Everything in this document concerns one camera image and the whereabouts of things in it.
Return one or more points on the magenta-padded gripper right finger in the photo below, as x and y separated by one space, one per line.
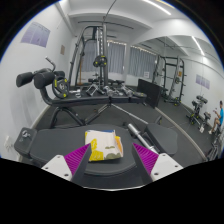
147 159

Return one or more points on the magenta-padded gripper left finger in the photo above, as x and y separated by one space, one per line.
77 159

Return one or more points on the patterned olive yellow towel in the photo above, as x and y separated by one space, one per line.
103 143

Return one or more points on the black padded weight bench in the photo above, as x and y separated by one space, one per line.
56 143

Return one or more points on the silver barbell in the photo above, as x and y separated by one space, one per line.
136 130

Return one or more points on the black exercise machine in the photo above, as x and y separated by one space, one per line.
197 111

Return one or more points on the black yellow weight plate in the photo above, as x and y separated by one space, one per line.
60 87
100 61

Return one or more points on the group of dumbbells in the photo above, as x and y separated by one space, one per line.
110 89

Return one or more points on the person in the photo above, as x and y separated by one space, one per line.
220 116

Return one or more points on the white paper sign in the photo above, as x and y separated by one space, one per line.
146 74

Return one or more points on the black power rack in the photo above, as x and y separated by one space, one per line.
178 80

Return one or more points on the grey window curtain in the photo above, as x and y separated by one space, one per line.
141 61
116 56

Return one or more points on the long ceiling light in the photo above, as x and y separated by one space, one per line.
156 6
198 46

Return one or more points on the white wall outlet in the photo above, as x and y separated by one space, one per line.
9 142

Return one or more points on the small purple wall poster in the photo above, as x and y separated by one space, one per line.
202 81

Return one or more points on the small brown wall plaque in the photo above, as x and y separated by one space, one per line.
62 50

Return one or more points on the large purple wall poster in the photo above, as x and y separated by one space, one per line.
35 34

